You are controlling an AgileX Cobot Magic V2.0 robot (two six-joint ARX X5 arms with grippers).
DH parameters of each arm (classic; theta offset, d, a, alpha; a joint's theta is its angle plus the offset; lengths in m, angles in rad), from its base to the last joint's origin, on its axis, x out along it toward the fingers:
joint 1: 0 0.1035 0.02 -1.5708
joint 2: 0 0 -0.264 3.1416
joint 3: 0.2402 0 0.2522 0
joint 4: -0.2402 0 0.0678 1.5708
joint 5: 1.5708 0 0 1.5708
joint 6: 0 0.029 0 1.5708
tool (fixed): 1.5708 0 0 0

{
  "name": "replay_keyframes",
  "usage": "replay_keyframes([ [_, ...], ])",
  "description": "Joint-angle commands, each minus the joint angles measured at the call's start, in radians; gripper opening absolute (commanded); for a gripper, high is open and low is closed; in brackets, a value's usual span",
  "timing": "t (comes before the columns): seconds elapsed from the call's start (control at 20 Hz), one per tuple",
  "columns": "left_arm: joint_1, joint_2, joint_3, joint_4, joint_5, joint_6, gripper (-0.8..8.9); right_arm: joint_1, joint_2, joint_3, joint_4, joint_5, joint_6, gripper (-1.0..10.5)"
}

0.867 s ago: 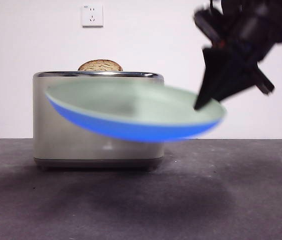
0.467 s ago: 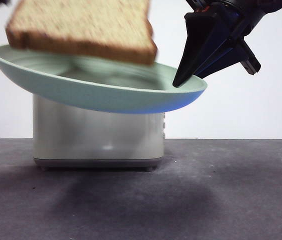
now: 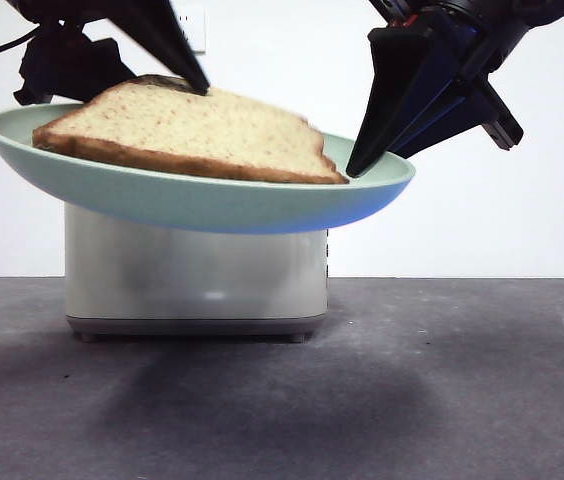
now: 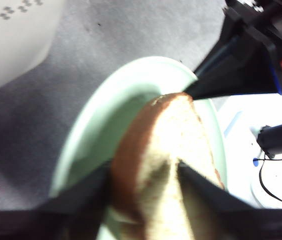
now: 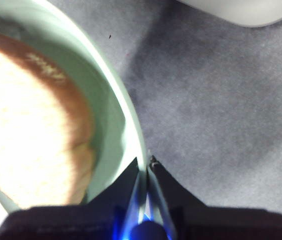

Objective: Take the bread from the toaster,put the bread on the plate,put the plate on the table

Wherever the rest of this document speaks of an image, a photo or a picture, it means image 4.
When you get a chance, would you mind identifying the black camera device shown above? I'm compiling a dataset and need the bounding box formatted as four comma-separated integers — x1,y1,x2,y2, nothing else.
256,107,282,173

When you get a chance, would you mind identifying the pale green round plate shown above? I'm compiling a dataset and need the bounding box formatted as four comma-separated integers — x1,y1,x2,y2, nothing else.
49,56,228,240

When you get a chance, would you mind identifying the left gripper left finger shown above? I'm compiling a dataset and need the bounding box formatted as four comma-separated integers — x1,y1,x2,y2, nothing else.
0,161,113,240

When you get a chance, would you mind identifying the cream toaster with chrome top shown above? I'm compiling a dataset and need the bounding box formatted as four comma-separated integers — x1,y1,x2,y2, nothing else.
0,0,66,98

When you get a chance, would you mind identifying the white stand base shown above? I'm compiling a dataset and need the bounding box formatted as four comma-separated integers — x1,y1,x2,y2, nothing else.
249,124,282,210

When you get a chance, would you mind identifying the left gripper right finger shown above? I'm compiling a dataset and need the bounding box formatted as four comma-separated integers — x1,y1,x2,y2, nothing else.
177,161,282,240

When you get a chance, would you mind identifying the black camera cable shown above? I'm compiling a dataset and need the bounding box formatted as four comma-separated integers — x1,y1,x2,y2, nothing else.
252,152,282,208

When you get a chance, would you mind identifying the square bread slice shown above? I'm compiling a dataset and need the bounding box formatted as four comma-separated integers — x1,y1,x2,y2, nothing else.
109,91,226,240

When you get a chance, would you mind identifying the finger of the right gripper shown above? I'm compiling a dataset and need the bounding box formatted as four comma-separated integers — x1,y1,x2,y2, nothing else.
195,37,247,77
184,49,278,101

